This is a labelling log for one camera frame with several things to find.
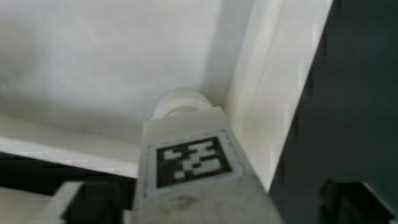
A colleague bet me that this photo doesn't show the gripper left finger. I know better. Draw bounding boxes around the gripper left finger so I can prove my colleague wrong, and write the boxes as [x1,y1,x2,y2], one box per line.
[29,181,126,224]

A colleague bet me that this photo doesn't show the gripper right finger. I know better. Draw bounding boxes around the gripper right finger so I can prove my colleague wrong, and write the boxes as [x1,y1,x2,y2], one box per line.
[318,180,398,224]

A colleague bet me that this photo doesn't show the white leg with screw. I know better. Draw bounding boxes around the white leg with screw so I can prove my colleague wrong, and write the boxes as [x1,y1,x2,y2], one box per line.
[132,90,284,224]

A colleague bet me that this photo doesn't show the white square tabletop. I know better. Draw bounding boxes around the white square tabletop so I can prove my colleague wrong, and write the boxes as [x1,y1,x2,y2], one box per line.
[0,0,332,180]

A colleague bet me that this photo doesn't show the white fence wall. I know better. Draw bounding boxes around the white fence wall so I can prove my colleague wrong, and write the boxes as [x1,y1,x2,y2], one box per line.
[0,187,52,224]

